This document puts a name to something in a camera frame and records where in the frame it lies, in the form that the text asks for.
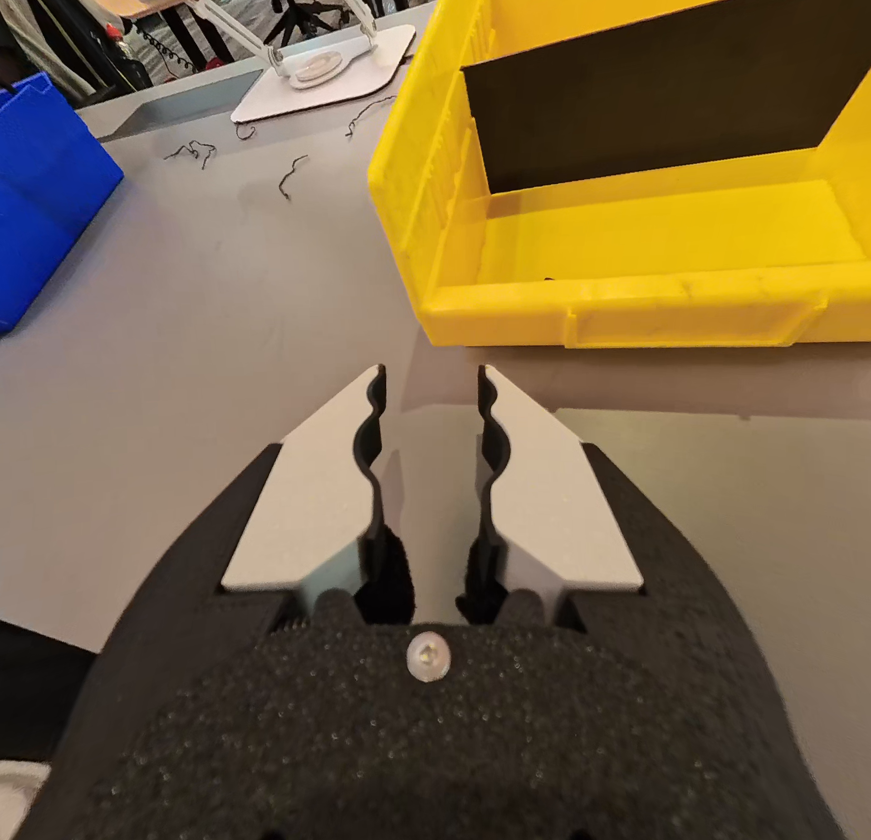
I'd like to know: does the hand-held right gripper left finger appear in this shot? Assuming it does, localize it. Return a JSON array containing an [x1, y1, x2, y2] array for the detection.
[[222, 365, 417, 626]]

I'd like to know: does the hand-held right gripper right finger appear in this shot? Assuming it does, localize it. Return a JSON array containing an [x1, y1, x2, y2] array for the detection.
[[455, 365, 644, 628]]

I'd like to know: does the yellow plastic bin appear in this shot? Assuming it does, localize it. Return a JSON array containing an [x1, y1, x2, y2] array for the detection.
[[367, 0, 871, 349]]

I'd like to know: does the blue plastic bin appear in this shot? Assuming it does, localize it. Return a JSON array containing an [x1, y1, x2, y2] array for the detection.
[[0, 72, 125, 337]]

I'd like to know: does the tangled black thread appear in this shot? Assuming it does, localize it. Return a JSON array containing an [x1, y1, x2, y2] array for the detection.
[[163, 140, 217, 172]]

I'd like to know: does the person's pale garment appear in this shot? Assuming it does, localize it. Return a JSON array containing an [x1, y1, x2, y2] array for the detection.
[[0, 758, 52, 840]]

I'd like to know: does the long wavy black thread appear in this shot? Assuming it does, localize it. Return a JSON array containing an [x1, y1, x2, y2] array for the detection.
[[345, 94, 397, 138]]

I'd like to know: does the black bin divider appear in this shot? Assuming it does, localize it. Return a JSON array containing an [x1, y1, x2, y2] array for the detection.
[[461, 0, 871, 194]]

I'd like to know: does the wooden-framed black book stand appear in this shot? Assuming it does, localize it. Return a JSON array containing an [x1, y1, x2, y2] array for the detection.
[[102, 0, 417, 125]]

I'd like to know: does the black office chair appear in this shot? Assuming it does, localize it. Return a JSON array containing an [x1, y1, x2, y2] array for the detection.
[[262, 0, 358, 46]]

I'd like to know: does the beige hanging jacket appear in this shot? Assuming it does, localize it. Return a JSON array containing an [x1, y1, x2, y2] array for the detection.
[[0, 0, 127, 102]]

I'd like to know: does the grey desk cable flap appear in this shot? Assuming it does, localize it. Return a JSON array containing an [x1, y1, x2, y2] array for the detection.
[[101, 69, 263, 141]]

